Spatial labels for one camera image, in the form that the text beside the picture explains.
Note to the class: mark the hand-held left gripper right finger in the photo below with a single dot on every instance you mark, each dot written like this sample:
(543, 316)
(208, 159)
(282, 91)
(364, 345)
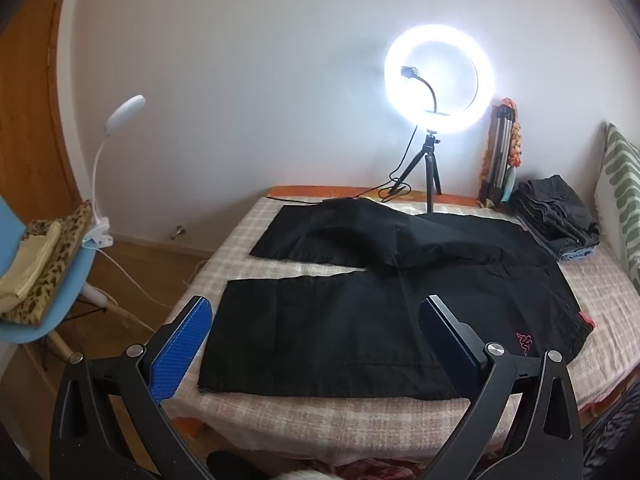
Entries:
(450, 347)

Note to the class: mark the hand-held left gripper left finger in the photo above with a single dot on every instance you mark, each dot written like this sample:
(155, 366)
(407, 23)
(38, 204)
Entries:
(180, 345)

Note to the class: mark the black pants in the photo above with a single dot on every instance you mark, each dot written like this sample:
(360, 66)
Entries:
(325, 320)

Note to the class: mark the grey houndstooth folded pants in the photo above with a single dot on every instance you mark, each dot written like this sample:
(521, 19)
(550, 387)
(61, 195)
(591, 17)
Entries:
(555, 210)

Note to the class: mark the metal doorstop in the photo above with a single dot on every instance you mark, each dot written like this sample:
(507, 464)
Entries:
(177, 231)

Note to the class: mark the blue chair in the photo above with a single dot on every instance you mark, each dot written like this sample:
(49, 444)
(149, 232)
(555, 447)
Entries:
(60, 310)

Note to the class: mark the red patterned cloth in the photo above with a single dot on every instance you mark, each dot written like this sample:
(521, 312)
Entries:
(380, 471)

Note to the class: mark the leopard print cloth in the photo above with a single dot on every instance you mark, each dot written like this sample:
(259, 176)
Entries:
(60, 260)

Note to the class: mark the blue folded jeans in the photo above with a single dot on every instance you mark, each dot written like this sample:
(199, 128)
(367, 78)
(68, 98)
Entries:
(580, 255)

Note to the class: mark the cream folded cloth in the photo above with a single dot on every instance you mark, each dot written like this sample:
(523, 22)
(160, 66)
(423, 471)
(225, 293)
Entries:
(25, 270)

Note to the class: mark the black tripod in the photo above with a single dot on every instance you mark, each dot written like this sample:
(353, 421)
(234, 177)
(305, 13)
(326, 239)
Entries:
(429, 170)

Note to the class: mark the dark striped cloth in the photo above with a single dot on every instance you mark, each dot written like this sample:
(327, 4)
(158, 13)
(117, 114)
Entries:
(610, 430)

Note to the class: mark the orange bed sheet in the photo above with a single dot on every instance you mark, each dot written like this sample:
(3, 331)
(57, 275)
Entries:
(300, 191)

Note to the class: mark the folded metal stand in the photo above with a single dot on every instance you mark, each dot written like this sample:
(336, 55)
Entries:
(500, 150)

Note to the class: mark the colourful braided cloth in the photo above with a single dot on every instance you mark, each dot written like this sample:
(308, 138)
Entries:
(516, 145)

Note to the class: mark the green patterned pillow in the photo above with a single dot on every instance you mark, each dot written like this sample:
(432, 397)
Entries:
(622, 195)

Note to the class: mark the white clip lamp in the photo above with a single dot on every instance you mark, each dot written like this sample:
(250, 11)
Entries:
(125, 110)

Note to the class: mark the black gooseneck phone holder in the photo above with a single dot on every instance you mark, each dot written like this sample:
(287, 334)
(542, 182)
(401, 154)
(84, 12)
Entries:
(431, 92)

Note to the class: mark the wooden door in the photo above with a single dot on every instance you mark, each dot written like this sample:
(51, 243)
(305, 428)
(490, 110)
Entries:
(30, 135)

